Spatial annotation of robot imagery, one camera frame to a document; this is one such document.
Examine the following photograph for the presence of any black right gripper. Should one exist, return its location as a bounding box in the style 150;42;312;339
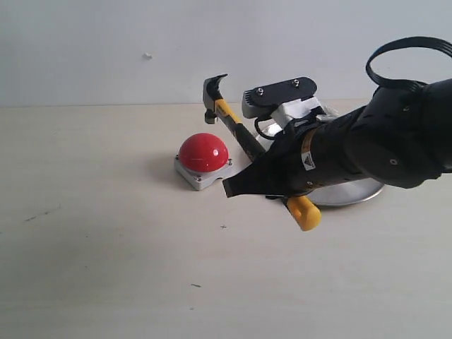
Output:
222;116;364;198

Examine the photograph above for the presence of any black yellow claw hammer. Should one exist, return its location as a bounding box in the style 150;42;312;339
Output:
202;73;321;231

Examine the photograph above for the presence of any red dome push button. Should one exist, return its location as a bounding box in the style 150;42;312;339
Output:
173;133;233;191

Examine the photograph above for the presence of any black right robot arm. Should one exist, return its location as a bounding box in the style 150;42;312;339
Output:
223;80;451;197

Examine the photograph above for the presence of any round stainless steel plate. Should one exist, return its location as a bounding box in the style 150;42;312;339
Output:
254;105;384;207

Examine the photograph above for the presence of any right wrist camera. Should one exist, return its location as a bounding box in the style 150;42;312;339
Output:
242;77;336;129

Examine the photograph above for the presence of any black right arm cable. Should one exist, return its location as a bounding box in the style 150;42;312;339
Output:
365;35;452;95

